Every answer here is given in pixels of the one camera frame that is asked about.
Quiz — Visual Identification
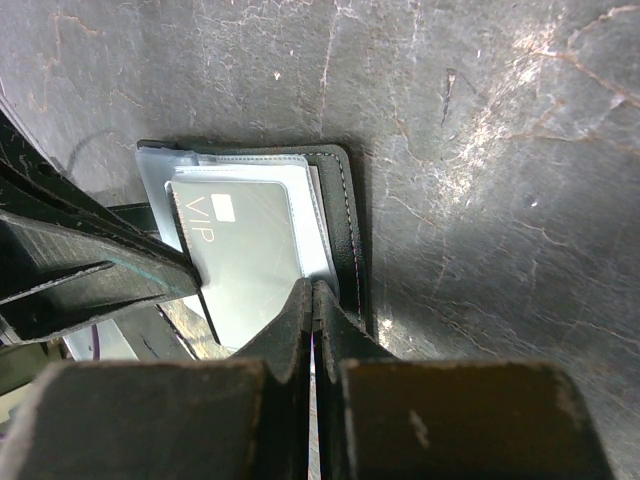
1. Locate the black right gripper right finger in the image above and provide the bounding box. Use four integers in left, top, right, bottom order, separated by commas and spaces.
312, 282, 613, 479

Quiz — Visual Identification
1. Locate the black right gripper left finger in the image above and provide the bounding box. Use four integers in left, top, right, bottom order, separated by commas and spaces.
1, 280, 311, 479

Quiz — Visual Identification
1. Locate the black VIP card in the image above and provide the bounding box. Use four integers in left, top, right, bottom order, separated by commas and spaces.
166, 178, 302, 349

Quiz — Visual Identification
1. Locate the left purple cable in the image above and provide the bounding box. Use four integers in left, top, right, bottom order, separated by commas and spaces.
87, 323, 104, 362

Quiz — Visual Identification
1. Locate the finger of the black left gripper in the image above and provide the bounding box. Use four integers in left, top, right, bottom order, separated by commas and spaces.
1, 115, 188, 265
1, 204, 201, 345

